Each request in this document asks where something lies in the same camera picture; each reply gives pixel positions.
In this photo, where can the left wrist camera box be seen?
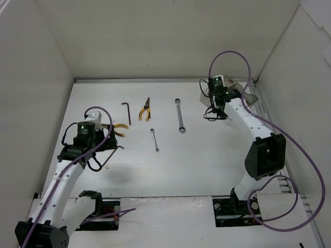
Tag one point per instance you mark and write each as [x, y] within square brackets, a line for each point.
[96, 118]

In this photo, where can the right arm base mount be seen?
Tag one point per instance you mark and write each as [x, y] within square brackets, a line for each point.
[231, 212]

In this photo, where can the upper dark hex key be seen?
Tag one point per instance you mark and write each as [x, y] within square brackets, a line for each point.
[128, 111]

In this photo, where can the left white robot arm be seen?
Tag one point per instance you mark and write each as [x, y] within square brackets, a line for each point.
[50, 225]

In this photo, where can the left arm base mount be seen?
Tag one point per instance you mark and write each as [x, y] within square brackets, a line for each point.
[102, 207]

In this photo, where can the yellow side cutter pliers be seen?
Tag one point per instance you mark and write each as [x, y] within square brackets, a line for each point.
[116, 126]

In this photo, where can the yellow needle nose pliers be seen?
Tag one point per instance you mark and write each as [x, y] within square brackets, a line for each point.
[146, 108]

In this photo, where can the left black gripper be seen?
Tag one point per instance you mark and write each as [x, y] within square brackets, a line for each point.
[109, 139]

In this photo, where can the large silver ratchet wrench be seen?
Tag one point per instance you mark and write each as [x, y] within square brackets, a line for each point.
[181, 128]

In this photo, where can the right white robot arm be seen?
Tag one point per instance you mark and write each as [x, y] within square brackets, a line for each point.
[265, 157]

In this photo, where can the small silver ratchet wrench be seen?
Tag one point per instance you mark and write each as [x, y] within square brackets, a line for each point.
[154, 140]

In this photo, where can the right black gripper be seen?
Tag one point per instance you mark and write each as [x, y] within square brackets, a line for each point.
[218, 112]

